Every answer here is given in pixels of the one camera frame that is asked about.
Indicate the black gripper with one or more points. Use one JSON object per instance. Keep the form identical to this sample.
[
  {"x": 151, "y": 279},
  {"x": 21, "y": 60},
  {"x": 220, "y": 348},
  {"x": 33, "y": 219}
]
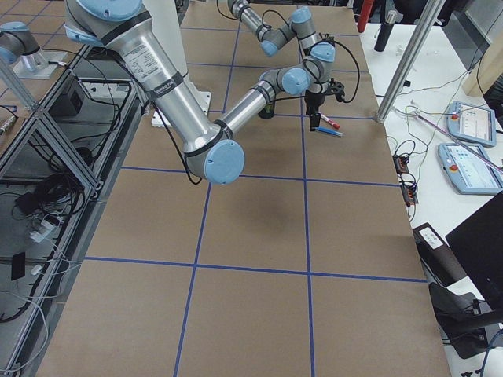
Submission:
[{"x": 314, "y": 100}]

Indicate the red marker pen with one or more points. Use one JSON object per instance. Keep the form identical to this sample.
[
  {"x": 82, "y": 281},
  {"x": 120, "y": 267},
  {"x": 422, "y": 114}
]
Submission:
[{"x": 330, "y": 121}]

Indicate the blue marker pen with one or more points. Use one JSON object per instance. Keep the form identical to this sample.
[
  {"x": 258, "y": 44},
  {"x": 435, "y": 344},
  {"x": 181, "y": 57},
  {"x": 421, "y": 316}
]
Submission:
[{"x": 328, "y": 131}]

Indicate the black mesh pen cup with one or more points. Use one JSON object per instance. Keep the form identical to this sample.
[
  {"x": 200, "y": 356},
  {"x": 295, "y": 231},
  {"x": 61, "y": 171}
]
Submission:
[{"x": 268, "y": 111}]

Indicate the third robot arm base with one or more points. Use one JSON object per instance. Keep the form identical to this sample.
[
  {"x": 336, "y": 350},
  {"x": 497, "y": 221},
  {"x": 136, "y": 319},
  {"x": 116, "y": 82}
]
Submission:
[{"x": 18, "y": 42}]

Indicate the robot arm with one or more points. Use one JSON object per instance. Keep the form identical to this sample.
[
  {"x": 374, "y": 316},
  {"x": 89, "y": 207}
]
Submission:
[
  {"x": 210, "y": 152},
  {"x": 279, "y": 27}
]

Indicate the black water bottle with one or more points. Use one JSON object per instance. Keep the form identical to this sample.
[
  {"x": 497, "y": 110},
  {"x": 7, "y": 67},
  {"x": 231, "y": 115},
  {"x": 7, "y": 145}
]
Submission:
[{"x": 385, "y": 31}]

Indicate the red cylinder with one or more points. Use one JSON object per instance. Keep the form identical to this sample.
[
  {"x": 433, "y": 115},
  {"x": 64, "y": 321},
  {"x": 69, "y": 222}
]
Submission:
[{"x": 364, "y": 15}]

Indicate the upper teach pendant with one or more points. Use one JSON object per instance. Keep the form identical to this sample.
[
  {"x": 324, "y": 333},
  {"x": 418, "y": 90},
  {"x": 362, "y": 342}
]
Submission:
[{"x": 472, "y": 123}]

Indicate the teach pendant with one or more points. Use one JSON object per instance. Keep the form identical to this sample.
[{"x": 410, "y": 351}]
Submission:
[
  {"x": 472, "y": 123},
  {"x": 468, "y": 173}
]

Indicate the lower teach pendant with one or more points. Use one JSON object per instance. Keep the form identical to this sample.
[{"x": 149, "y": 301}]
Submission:
[{"x": 468, "y": 173}]

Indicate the black monitor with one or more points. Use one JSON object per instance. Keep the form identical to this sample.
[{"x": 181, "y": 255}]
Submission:
[{"x": 477, "y": 245}]

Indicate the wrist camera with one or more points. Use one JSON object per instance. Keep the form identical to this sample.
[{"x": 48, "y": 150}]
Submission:
[{"x": 337, "y": 89}]

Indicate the aluminium frame post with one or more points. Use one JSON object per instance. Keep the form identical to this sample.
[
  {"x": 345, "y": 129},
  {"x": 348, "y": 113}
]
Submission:
[{"x": 417, "y": 40}]

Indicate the aluminium frame rack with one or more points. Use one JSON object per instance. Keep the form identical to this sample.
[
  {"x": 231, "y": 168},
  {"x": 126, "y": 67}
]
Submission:
[{"x": 59, "y": 161}]

